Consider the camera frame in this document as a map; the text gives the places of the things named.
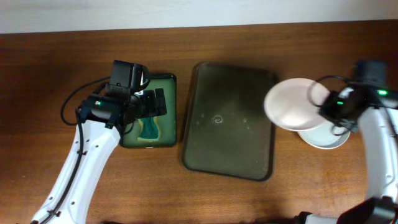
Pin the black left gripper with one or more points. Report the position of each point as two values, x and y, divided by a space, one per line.
152 110

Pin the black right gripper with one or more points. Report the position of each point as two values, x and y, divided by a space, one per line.
324 101

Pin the green yellow sponge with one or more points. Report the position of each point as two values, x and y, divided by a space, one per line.
149 129

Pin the pale green plate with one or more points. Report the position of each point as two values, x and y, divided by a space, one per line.
325 136

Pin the pink plate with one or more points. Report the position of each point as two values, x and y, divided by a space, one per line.
292 104

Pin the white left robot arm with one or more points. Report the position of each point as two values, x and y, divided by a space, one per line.
101 126

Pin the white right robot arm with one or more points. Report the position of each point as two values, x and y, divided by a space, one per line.
378 126

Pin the dark green water tray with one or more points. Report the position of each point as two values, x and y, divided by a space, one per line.
167 123

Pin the large brown serving tray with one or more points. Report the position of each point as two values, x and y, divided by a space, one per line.
227 131

